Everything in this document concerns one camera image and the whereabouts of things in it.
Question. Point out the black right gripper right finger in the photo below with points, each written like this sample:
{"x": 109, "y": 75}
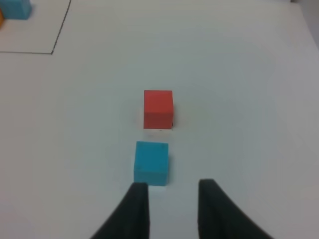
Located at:
{"x": 220, "y": 218}

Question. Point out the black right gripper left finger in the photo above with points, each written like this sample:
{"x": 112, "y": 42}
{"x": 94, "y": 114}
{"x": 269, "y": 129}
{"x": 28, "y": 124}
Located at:
{"x": 131, "y": 218}

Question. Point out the red cube block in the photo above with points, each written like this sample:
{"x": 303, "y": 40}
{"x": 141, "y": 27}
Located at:
{"x": 158, "y": 109}

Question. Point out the blue template cube block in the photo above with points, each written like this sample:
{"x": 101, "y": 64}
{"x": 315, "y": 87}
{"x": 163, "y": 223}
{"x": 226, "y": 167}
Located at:
{"x": 16, "y": 9}

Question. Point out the orange template cube block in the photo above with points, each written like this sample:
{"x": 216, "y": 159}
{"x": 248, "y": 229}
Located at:
{"x": 1, "y": 18}

